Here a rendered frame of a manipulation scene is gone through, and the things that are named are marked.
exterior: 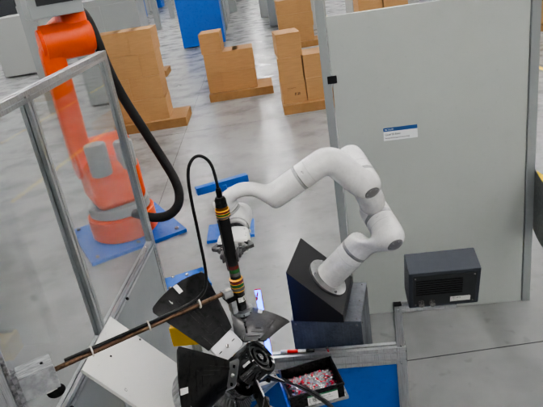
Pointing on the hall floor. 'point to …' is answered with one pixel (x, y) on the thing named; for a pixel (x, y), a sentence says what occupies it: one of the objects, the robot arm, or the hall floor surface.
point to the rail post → (403, 384)
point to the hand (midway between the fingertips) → (230, 255)
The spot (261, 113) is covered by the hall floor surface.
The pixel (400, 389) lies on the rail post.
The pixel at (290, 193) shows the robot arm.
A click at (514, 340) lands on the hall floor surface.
